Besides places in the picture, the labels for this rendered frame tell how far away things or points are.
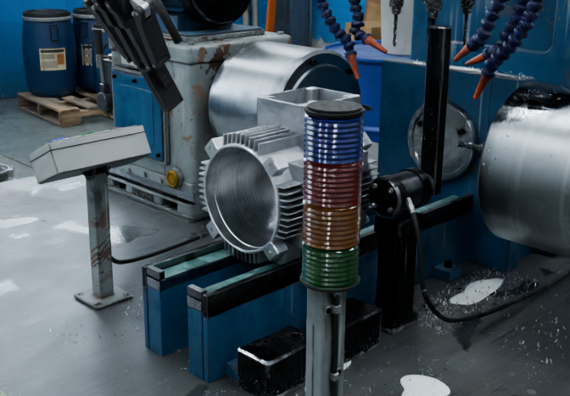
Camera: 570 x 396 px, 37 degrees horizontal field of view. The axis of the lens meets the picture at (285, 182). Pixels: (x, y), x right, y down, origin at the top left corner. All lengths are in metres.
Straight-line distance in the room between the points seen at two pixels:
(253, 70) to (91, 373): 0.66
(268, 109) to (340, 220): 0.42
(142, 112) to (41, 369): 0.72
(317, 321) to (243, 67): 0.80
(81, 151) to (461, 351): 0.63
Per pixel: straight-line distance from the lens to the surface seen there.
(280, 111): 1.22
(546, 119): 1.23
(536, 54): 1.58
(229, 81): 1.61
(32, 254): 1.63
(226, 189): 1.27
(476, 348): 1.28
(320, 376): 0.93
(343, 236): 0.85
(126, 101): 1.82
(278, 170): 1.13
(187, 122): 1.69
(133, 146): 1.35
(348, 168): 0.83
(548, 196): 1.21
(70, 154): 1.29
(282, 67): 1.55
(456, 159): 1.54
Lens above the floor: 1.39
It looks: 17 degrees down
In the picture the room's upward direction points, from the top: 1 degrees clockwise
